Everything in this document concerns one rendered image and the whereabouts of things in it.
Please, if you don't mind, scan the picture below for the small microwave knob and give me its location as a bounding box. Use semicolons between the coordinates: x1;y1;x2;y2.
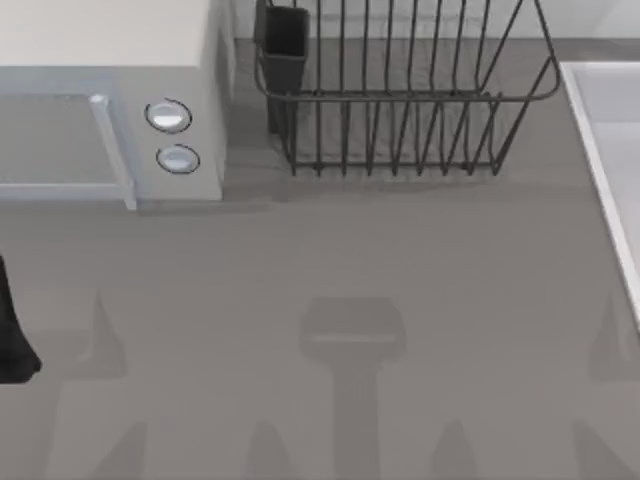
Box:
155;143;202;176

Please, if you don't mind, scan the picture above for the black utensil holder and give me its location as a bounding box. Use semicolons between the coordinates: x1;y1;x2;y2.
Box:
254;0;310;134

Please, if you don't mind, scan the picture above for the large microwave knob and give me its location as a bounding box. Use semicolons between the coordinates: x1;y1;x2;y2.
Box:
144;97;194;135

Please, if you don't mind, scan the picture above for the microwave oven door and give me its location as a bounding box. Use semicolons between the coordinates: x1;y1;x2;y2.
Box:
0;93;138;211

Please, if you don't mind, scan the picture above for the pale microwave oven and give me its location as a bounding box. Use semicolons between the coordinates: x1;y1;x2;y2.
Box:
0;0;236;211

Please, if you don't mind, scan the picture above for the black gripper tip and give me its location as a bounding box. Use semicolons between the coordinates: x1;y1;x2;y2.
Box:
0;255;43;386

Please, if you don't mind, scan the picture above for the dark wire dish rack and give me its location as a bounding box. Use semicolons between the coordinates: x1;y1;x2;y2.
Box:
252;0;562;178

